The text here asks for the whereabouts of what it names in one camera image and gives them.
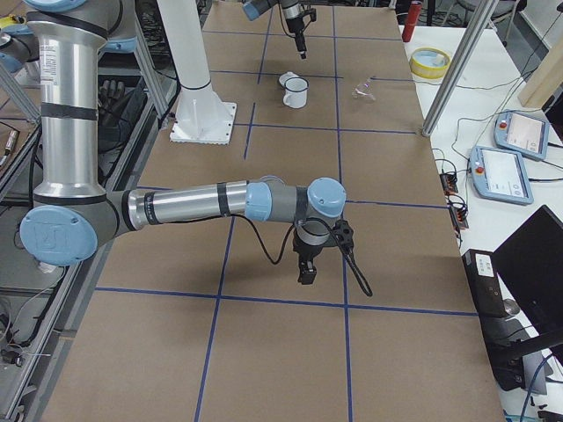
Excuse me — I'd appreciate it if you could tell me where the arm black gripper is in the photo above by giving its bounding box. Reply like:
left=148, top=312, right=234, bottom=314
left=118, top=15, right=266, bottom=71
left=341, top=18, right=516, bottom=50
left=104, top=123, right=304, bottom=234
left=292, top=236, right=334, bottom=285

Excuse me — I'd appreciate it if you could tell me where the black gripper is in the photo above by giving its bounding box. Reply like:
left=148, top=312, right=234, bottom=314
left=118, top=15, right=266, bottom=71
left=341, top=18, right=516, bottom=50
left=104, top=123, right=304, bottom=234
left=282, top=5, right=307, bottom=59

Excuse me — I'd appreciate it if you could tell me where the white mug lid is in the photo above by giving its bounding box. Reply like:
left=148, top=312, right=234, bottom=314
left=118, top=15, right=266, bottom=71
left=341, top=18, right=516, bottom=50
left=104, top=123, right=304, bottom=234
left=278, top=71, right=298, bottom=88

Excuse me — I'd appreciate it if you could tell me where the white enamel mug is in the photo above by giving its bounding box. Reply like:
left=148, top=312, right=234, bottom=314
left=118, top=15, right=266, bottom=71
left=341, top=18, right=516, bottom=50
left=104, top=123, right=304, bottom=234
left=282, top=77, right=309, bottom=109

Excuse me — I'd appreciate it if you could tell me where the red cylinder tube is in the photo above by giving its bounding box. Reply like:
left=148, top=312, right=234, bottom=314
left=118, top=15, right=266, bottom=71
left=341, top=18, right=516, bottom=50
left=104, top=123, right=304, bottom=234
left=401, top=0, right=423, bottom=43

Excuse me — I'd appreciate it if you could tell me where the yellow round basin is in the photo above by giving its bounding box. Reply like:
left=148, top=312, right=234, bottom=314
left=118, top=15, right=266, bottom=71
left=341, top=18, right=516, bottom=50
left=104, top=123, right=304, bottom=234
left=409, top=47, right=451, bottom=79

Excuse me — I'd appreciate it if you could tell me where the near teach pendant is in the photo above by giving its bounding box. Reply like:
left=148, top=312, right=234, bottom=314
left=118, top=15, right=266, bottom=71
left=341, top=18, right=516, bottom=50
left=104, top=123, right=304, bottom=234
left=469, top=146, right=534, bottom=205

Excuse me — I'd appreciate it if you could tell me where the teach pendant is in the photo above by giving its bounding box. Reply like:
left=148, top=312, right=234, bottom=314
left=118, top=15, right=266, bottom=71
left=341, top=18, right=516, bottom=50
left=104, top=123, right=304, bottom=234
left=469, top=146, right=534, bottom=205
left=494, top=111, right=549, bottom=161

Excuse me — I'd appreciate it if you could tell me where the black monitor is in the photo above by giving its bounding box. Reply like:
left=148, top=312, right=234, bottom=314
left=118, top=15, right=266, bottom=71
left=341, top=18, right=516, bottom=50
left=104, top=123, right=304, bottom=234
left=492, top=204, right=563, bottom=348

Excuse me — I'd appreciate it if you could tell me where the black computer tower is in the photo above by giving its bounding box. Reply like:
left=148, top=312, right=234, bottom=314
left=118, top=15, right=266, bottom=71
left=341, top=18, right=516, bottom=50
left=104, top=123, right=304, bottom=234
left=462, top=248, right=551, bottom=392

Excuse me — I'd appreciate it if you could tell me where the far teach pendant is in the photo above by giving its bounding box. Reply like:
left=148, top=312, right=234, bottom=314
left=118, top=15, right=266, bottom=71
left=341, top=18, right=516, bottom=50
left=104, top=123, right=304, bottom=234
left=494, top=111, right=549, bottom=161

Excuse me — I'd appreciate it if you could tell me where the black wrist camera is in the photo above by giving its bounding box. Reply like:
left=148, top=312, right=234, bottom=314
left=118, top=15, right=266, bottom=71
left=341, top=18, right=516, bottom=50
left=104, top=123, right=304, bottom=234
left=333, top=219, right=355, bottom=255

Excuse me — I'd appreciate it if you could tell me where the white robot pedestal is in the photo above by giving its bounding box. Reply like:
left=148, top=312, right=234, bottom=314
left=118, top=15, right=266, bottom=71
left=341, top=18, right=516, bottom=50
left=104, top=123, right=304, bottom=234
left=157, top=0, right=237, bottom=145

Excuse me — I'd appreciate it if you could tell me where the aluminium frame post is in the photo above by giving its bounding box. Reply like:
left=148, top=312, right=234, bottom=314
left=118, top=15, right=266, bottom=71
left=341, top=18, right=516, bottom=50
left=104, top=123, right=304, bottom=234
left=133, top=12, right=169, bottom=129
left=421, top=0, right=499, bottom=137

